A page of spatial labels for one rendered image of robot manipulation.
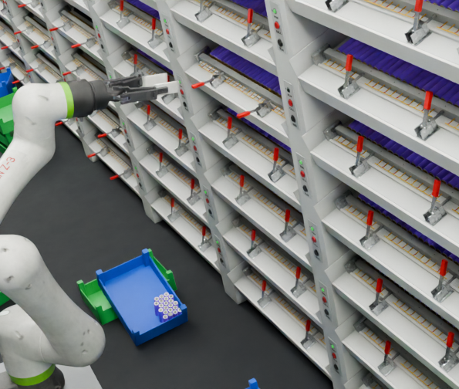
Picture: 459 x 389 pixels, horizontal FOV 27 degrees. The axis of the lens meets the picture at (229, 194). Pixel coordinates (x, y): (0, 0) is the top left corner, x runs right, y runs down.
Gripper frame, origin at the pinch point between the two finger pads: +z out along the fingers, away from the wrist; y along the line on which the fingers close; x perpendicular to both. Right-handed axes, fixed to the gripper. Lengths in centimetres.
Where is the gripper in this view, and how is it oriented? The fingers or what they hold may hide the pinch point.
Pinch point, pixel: (162, 83)
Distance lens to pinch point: 255.5
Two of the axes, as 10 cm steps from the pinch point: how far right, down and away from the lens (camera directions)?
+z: 8.8, -2.0, 4.2
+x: 0.0, -9.0, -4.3
